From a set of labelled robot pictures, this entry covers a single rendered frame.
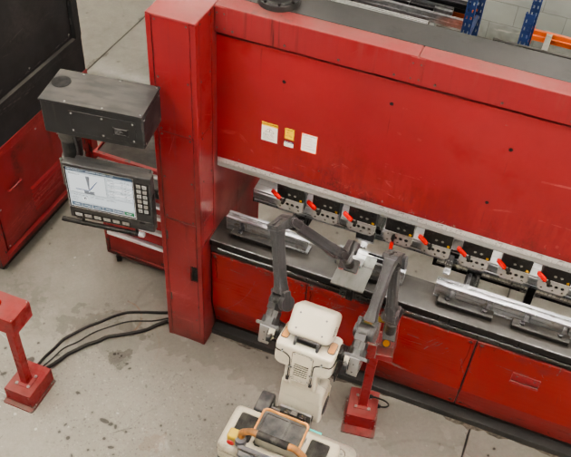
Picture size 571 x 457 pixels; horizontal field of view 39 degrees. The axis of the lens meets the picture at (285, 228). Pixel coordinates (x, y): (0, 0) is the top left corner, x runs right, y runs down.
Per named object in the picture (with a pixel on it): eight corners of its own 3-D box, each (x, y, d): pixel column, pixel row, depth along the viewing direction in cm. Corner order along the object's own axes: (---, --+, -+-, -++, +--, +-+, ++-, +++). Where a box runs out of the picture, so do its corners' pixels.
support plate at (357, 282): (329, 283, 422) (330, 282, 421) (345, 249, 439) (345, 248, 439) (362, 294, 418) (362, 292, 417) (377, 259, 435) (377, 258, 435)
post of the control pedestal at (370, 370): (357, 404, 472) (369, 349, 433) (359, 397, 475) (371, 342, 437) (367, 407, 471) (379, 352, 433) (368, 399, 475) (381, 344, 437)
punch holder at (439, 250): (419, 251, 416) (424, 228, 404) (423, 240, 421) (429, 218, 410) (447, 260, 412) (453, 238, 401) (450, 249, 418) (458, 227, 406)
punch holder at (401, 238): (382, 240, 420) (386, 218, 408) (386, 229, 426) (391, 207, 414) (410, 248, 417) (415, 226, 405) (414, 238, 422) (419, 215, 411)
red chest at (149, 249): (108, 265, 554) (91, 152, 484) (143, 218, 588) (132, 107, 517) (172, 287, 543) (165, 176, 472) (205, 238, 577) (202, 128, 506)
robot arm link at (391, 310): (382, 253, 378) (404, 259, 374) (387, 247, 382) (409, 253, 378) (378, 321, 403) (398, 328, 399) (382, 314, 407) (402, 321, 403)
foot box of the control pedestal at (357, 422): (340, 432, 472) (342, 421, 463) (346, 396, 489) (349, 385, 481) (373, 439, 470) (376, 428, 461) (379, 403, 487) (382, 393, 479)
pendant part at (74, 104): (62, 229, 423) (34, 97, 363) (81, 199, 441) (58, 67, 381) (153, 248, 417) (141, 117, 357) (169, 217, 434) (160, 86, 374)
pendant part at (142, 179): (71, 216, 411) (60, 162, 386) (80, 200, 419) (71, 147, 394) (154, 233, 405) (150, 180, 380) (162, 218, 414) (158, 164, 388)
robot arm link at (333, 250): (275, 222, 377) (290, 226, 368) (280, 211, 378) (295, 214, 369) (333, 258, 404) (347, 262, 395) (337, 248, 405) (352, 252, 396)
